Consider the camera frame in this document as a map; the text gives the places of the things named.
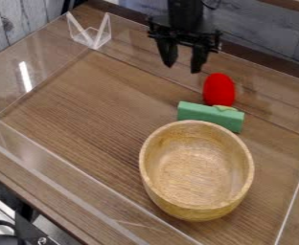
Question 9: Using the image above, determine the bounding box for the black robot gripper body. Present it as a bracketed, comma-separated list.
[147, 0, 222, 53]

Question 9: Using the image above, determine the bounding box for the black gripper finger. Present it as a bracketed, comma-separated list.
[156, 38, 178, 68]
[191, 44, 210, 74]

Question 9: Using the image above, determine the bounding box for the red plush strawberry fruit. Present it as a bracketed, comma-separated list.
[202, 73, 236, 107]

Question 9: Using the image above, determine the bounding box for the green foam block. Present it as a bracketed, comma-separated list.
[178, 101, 246, 133]

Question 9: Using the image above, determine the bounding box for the wooden oval bowl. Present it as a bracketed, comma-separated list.
[139, 121, 254, 222]

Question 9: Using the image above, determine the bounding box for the clear acrylic tray enclosure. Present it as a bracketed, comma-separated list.
[0, 17, 299, 245]

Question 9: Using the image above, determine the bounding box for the black equipment with cable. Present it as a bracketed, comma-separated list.
[0, 212, 61, 245]

